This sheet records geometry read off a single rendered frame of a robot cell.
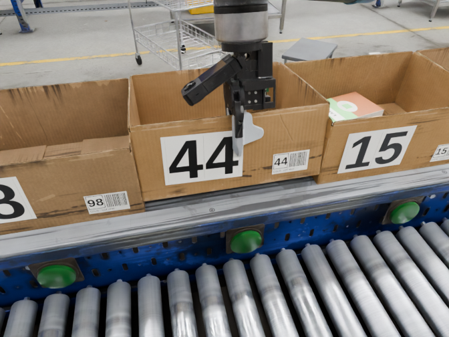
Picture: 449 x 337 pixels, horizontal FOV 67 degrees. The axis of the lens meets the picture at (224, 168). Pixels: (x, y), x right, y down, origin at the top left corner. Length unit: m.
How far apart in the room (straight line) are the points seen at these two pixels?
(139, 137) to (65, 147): 0.38
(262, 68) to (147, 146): 0.25
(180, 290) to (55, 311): 0.25
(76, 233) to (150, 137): 0.24
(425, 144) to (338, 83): 0.30
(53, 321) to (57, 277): 0.09
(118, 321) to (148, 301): 0.07
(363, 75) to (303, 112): 0.42
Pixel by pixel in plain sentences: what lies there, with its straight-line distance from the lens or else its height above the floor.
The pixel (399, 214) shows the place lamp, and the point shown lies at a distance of 0.90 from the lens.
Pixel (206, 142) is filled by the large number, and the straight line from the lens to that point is 0.64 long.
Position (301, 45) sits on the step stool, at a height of 0.43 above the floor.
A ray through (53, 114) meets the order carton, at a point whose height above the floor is 0.97.
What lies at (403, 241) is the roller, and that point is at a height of 0.73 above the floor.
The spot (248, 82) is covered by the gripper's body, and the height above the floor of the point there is 1.15.
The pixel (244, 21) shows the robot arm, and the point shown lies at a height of 1.25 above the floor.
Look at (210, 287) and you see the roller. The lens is 0.77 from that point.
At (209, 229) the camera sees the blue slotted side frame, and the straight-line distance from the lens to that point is 0.71.
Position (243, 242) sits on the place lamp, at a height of 0.82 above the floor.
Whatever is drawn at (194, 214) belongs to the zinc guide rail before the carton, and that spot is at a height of 0.89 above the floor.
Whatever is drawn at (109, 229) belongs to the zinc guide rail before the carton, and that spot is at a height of 0.89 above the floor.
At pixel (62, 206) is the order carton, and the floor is 0.93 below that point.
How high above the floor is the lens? 1.41
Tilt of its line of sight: 41 degrees down
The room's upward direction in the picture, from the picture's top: straight up
